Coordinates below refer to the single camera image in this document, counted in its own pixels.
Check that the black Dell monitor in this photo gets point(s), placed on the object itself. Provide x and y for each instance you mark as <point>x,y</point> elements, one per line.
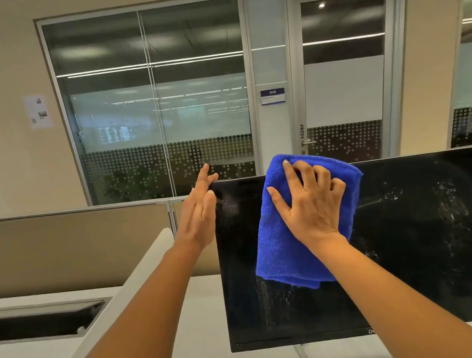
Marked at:
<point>428,268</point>

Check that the person's right forearm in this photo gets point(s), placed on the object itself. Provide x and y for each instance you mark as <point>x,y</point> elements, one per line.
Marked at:
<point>403,311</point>

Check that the person's left hand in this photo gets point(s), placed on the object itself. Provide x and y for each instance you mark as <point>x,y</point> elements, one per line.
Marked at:
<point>198,221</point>

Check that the glass door silver frame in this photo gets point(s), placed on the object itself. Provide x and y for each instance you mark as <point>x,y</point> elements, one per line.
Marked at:
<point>345,82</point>

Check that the blue white room sign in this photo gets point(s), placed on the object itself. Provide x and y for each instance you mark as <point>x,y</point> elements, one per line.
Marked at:
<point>273,96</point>

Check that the person's right hand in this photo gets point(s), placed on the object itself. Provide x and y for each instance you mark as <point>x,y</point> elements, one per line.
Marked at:
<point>315,213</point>

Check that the white paper notice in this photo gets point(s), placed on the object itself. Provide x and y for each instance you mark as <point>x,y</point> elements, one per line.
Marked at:
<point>38,111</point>

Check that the green potted plant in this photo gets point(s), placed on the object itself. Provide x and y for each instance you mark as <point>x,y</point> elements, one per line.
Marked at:
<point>127,185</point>

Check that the blue microfibre cloth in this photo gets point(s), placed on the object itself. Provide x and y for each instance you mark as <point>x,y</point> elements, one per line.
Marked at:
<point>273,259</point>

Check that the beige partition panel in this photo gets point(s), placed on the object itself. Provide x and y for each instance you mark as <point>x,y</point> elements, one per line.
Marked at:
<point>54,255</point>
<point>209,264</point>

